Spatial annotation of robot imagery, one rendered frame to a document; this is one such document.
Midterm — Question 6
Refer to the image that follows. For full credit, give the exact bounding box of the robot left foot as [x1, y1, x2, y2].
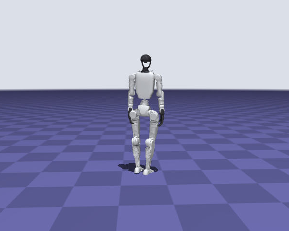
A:
[134, 166, 144, 173]

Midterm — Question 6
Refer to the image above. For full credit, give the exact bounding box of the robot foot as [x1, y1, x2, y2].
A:
[143, 169, 154, 175]
[134, 166, 144, 173]

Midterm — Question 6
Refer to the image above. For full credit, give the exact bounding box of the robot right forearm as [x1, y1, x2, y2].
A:
[158, 91, 165, 113]

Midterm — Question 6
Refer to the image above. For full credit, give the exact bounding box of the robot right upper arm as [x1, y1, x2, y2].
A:
[154, 73, 162, 97]

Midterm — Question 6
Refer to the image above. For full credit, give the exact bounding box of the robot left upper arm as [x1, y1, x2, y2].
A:
[129, 73, 136, 96]

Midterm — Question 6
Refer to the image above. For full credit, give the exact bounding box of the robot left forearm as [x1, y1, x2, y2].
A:
[128, 90, 134, 110]

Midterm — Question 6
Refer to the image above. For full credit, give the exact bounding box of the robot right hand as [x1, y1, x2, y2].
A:
[158, 109, 164, 126]

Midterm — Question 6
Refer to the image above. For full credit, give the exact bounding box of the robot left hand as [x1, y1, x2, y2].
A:
[128, 108, 134, 124]

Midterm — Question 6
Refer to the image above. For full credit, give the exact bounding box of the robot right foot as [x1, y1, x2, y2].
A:
[143, 169, 154, 175]

